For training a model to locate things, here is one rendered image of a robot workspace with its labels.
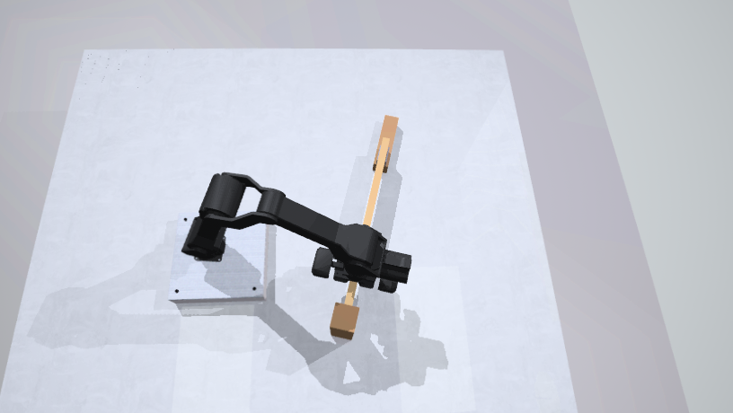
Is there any long wooden rail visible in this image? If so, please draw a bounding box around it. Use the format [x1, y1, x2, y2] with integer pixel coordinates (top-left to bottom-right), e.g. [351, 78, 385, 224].
[344, 137, 390, 306]

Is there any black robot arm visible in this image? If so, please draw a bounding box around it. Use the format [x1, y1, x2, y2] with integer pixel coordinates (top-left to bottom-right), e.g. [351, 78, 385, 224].
[181, 172, 412, 284]

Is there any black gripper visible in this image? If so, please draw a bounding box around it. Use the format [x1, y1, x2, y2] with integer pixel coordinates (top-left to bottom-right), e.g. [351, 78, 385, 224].
[312, 247, 398, 294]

